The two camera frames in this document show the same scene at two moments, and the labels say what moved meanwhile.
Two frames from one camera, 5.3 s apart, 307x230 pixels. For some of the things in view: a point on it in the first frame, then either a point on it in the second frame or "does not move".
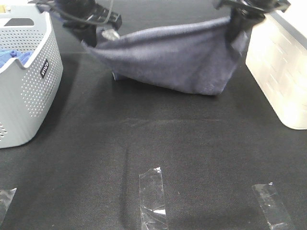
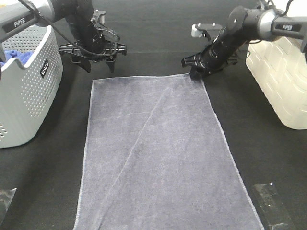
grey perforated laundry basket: [31, 71] does not move
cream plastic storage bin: [277, 56] does not move
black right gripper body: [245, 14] -> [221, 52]
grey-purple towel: [199, 58] -> [158, 158]
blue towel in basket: [6, 55] does not move
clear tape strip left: [6, 196] does not move
